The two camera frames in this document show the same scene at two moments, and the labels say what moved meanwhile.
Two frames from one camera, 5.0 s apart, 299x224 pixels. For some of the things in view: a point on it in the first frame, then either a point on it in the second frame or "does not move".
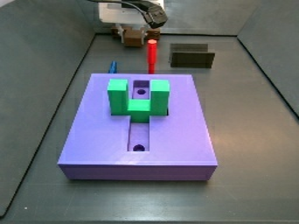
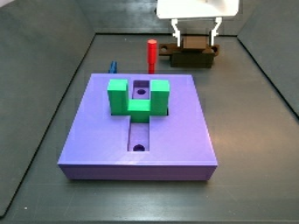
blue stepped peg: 114,67 does not move
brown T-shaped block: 134,36 → 191,44
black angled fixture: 191,55 does not move
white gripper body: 147,11 → 174,10
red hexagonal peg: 153,55 does not move
